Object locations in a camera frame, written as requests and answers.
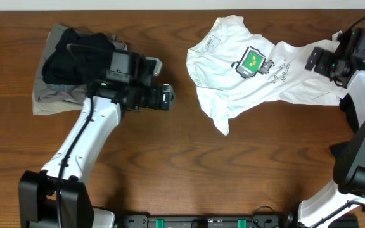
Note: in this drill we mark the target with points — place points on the black cloth pile right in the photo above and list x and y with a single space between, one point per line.
347 106

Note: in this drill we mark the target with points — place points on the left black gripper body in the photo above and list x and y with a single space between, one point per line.
147 97

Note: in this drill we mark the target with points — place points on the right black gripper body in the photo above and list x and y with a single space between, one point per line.
328 65

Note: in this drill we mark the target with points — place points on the black folded garment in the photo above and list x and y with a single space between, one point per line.
78 59

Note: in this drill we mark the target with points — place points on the white printed t-shirt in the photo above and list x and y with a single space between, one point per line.
235 70

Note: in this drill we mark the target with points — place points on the grey folded garment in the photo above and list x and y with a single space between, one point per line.
49 93

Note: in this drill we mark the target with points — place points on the beige folded garment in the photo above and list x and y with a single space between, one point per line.
54 35

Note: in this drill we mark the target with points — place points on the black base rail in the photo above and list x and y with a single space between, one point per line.
143 221

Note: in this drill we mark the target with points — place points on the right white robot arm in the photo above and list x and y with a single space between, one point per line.
346 191

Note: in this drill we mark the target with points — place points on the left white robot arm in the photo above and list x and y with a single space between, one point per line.
57 195

